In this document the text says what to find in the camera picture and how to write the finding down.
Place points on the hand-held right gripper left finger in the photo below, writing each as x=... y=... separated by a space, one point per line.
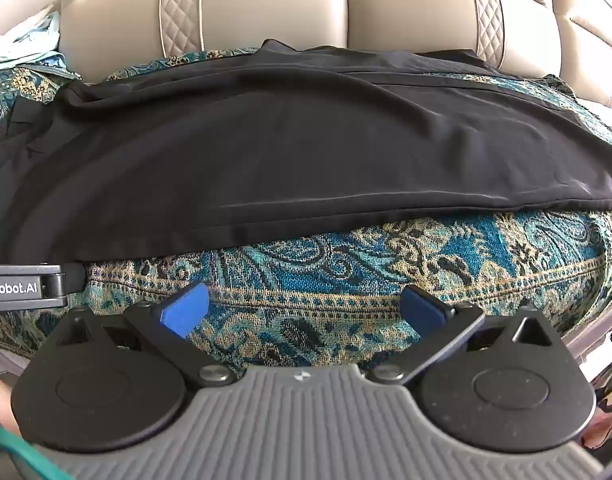
x=184 y=311

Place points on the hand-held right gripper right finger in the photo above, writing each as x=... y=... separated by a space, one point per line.
x=420 y=308

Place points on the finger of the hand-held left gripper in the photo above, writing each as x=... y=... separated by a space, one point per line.
x=75 y=277

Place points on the black pants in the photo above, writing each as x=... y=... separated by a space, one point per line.
x=296 y=160

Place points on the teal paisley blanket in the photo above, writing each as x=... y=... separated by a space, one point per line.
x=346 y=285

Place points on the person's patterned clothing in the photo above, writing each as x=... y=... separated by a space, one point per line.
x=611 y=400

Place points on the light blue cloth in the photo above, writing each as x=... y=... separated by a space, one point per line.
x=30 y=47

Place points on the beige leather headboard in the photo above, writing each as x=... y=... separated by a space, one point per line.
x=306 y=5

